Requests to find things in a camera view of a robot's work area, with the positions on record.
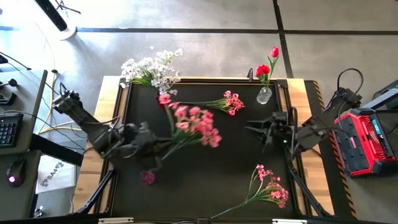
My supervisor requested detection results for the purple glass vase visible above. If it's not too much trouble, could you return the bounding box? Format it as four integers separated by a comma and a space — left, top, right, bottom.
139, 170, 156, 186

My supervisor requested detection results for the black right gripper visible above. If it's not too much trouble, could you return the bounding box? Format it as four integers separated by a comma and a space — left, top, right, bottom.
245, 111, 295, 147

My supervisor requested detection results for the white-based floor stand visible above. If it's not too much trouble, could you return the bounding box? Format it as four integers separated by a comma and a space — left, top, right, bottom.
34, 0, 78, 41

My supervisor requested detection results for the red artificial tulip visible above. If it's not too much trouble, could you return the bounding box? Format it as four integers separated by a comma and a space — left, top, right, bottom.
264, 46, 280, 90
255, 65, 266, 88
262, 64, 272, 88

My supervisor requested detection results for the red and black tool case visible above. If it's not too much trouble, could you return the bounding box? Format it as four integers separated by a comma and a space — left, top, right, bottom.
331, 107, 397, 178

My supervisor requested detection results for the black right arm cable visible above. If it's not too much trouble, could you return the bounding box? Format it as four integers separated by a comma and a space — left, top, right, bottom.
336, 67, 365, 103

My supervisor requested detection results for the pink artificial flower bunch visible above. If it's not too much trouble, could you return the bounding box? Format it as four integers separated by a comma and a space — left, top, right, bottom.
157, 93, 223, 162
177, 90, 246, 116
210, 163, 289, 218

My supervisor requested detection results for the grey metal cart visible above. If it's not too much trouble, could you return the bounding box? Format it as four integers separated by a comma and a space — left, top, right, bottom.
362, 79, 398, 110

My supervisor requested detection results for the black table mat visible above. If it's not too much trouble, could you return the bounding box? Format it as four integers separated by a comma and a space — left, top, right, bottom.
111, 80, 295, 218

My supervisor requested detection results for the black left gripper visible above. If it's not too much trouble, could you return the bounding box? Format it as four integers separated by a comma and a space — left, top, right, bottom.
121, 121, 175, 172

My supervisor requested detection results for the black desk stand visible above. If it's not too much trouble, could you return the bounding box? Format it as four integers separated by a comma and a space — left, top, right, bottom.
0, 92, 17, 106

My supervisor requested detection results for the grey desk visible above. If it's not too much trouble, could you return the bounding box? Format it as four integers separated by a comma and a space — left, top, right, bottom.
0, 70, 49, 220

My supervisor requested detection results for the black computer keyboard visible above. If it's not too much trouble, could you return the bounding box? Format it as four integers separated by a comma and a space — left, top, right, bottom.
0, 113, 24, 149

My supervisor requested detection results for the black hazard-striped floor mat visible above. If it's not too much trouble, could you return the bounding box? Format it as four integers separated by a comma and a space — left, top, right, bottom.
303, 80, 358, 219

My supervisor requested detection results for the white printed paper sheet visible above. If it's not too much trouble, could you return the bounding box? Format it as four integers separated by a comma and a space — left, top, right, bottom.
35, 155, 77, 194

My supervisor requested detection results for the black tripod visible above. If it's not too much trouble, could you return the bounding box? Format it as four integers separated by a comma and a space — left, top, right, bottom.
55, 0, 81, 15

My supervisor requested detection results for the black desk cable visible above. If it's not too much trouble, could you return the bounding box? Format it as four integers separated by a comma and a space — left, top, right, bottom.
0, 51, 32, 71

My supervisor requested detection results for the white metal bracket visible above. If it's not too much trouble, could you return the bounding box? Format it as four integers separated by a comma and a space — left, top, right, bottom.
272, 218, 308, 224
98, 217, 134, 224

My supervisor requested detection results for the yellow cable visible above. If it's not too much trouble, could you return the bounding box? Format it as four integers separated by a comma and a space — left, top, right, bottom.
37, 72, 83, 135

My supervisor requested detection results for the clear glass vase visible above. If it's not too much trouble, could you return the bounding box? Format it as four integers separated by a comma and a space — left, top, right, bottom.
256, 86, 272, 105

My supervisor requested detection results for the black desk microphone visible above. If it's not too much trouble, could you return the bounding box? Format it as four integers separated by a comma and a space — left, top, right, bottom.
0, 78, 18, 88

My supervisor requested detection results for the black computer mouse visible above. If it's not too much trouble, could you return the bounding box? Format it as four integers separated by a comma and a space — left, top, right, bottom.
6, 158, 25, 187

